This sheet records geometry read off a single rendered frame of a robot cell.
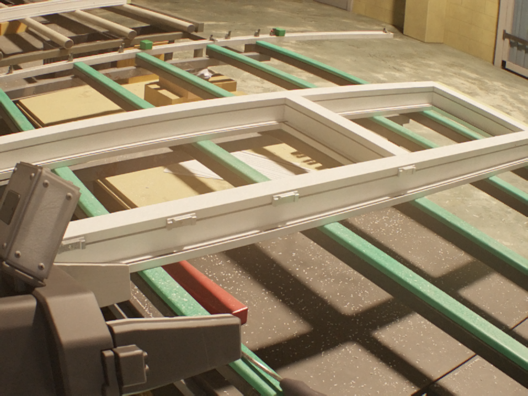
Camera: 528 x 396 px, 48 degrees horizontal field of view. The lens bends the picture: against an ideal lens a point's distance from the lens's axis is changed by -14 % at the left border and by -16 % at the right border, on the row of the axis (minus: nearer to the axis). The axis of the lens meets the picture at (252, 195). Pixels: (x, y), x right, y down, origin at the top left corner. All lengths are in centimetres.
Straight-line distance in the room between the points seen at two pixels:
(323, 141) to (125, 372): 129
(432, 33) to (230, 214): 728
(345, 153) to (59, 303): 124
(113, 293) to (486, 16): 773
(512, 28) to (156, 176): 628
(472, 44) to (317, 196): 708
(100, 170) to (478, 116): 104
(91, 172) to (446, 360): 86
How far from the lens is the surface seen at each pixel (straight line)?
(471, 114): 190
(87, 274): 36
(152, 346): 26
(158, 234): 102
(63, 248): 96
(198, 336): 27
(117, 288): 37
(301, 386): 77
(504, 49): 775
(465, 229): 126
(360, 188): 124
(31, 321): 26
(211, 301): 137
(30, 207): 26
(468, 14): 818
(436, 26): 828
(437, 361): 135
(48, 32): 293
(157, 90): 232
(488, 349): 97
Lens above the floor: 140
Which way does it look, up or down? 25 degrees down
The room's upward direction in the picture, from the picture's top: 5 degrees clockwise
